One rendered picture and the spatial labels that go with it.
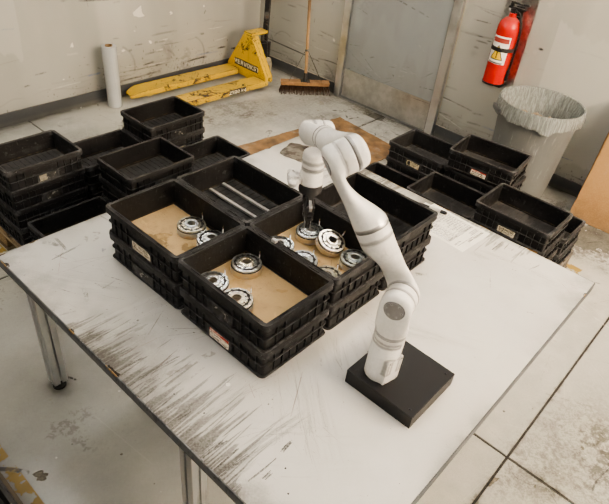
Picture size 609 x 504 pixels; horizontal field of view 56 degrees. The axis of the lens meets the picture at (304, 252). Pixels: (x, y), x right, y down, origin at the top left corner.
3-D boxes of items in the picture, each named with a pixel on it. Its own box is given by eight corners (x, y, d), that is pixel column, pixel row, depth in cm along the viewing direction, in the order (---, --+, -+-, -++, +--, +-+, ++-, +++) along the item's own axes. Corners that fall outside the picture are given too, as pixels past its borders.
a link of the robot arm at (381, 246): (394, 214, 149) (381, 232, 142) (427, 300, 159) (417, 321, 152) (363, 220, 155) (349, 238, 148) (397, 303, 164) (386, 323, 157)
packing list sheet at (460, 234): (492, 232, 248) (492, 231, 248) (465, 254, 234) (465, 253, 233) (427, 200, 265) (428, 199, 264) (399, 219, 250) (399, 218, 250)
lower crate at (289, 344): (327, 335, 190) (331, 308, 183) (262, 383, 171) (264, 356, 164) (245, 276, 210) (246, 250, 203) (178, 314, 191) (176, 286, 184)
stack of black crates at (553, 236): (544, 282, 315) (574, 214, 288) (519, 307, 297) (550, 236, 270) (479, 248, 335) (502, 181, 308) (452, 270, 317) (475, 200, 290)
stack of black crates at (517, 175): (512, 223, 361) (537, 157, 334) (487, 243, 340) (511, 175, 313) (454, 195, 383) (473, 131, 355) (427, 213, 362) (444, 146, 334)
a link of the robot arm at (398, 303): (414, 305, 147) (399, 351, 158) (425, 285, 154) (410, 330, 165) (380, 292, 150) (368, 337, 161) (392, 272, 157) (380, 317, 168)
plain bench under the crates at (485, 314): (536, 397, 269) (595, 282, 227) (306, 699, 169) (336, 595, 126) (288, 241, 348) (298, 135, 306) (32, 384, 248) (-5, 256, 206)
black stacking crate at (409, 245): (432, 239, 221) (439, 214, 214) (386, 271, 202) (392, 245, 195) (352, 196, 240) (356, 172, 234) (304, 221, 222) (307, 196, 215)
